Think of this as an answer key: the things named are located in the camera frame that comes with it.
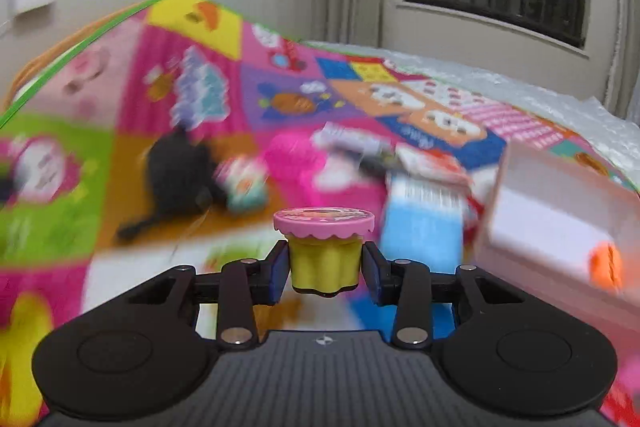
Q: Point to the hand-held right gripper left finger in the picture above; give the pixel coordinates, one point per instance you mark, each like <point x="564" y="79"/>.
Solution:
<point x="277" y="274"/>

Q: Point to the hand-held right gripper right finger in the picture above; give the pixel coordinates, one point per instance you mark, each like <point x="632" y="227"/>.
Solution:
<point x="372" y="278"/>

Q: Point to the yellow jelly cup pink lid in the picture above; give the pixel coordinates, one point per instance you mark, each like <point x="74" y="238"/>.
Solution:
<point x="325" y="257"/>

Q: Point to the round colourful small toy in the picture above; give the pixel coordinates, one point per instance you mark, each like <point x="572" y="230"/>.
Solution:
<point x="245" y="187"/>

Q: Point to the pink plastic basket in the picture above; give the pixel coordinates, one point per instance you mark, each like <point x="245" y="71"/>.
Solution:
<point x="292" y="167"/>

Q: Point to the dark packet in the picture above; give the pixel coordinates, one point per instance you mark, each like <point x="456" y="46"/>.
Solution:
<point x="375" y="163"/>

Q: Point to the white card with red mark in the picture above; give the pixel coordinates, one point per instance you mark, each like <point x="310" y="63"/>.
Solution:
<point x="430" y="164"/>

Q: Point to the black plush toy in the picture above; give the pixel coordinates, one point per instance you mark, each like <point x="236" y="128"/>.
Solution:
<point x="175" y="172"/>

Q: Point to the pink cardboard box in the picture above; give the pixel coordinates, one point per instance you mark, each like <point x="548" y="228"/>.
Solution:
<point x="550" y="217"/>

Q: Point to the small orange toy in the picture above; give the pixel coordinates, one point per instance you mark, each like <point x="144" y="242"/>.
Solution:
<point x="606" y="268"/>

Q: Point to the colourful printed play mat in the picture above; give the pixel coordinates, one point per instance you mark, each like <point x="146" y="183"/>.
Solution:
<point x="150" y="57"/>

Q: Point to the white quilted bed sheet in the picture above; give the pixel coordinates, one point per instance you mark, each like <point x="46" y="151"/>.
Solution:
<point x="550" y="92"/>

